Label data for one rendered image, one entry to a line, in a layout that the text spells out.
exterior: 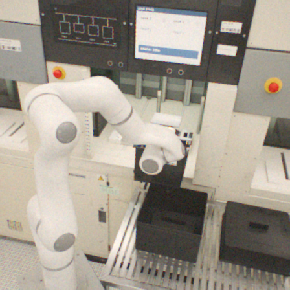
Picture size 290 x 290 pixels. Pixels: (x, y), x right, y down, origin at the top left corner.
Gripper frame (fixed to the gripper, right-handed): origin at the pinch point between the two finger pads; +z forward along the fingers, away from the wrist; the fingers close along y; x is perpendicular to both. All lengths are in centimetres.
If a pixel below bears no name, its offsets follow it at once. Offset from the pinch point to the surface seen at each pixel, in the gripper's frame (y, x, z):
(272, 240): 52, -39, -17
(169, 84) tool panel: -13, -25, 104
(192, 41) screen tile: 5.6, 31.8, 14.9
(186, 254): 18, -44, -29
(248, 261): 44, -46, -25
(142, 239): -1, -42, -29
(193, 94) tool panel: 5, -31, 105
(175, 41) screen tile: -1.5, 31.0, 14.9
